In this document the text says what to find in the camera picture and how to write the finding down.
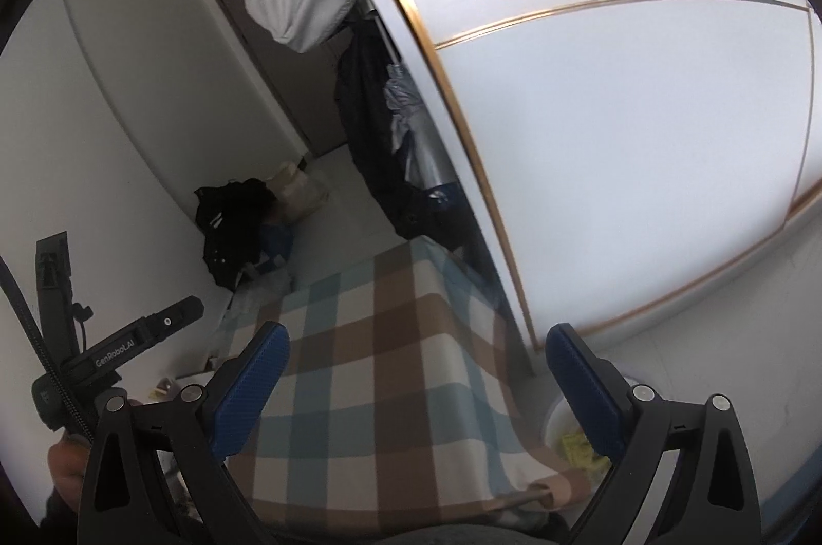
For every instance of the person's left hand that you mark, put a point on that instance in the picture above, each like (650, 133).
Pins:
(67, 474)

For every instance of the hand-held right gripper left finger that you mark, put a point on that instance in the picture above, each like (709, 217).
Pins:
(250, 384)

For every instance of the checked tablecloth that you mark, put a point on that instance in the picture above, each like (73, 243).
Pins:
(385, 391)

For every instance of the white waste bin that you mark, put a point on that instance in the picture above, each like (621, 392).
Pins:
(555, 423)

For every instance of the beige bag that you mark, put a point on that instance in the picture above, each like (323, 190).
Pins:
(302, 192)

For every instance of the silver folding umbrella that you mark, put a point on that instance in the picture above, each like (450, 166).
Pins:
(417, 134)

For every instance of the black clothes pile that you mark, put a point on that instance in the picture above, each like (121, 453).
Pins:
(231, 230)

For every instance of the white cabinet with gold trim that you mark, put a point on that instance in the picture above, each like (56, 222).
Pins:
(610, 134)

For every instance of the grey door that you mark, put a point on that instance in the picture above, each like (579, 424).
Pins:
(282, 89)

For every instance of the grey plastic parcel bag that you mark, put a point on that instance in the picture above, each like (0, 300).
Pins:
(263, 294)

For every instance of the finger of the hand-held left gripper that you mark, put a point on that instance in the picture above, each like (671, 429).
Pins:
(168, 320)

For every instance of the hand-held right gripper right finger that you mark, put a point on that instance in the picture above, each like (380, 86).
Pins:
(587, 391)

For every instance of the black hanging jacket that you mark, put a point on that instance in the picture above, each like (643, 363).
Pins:
(372, 147)

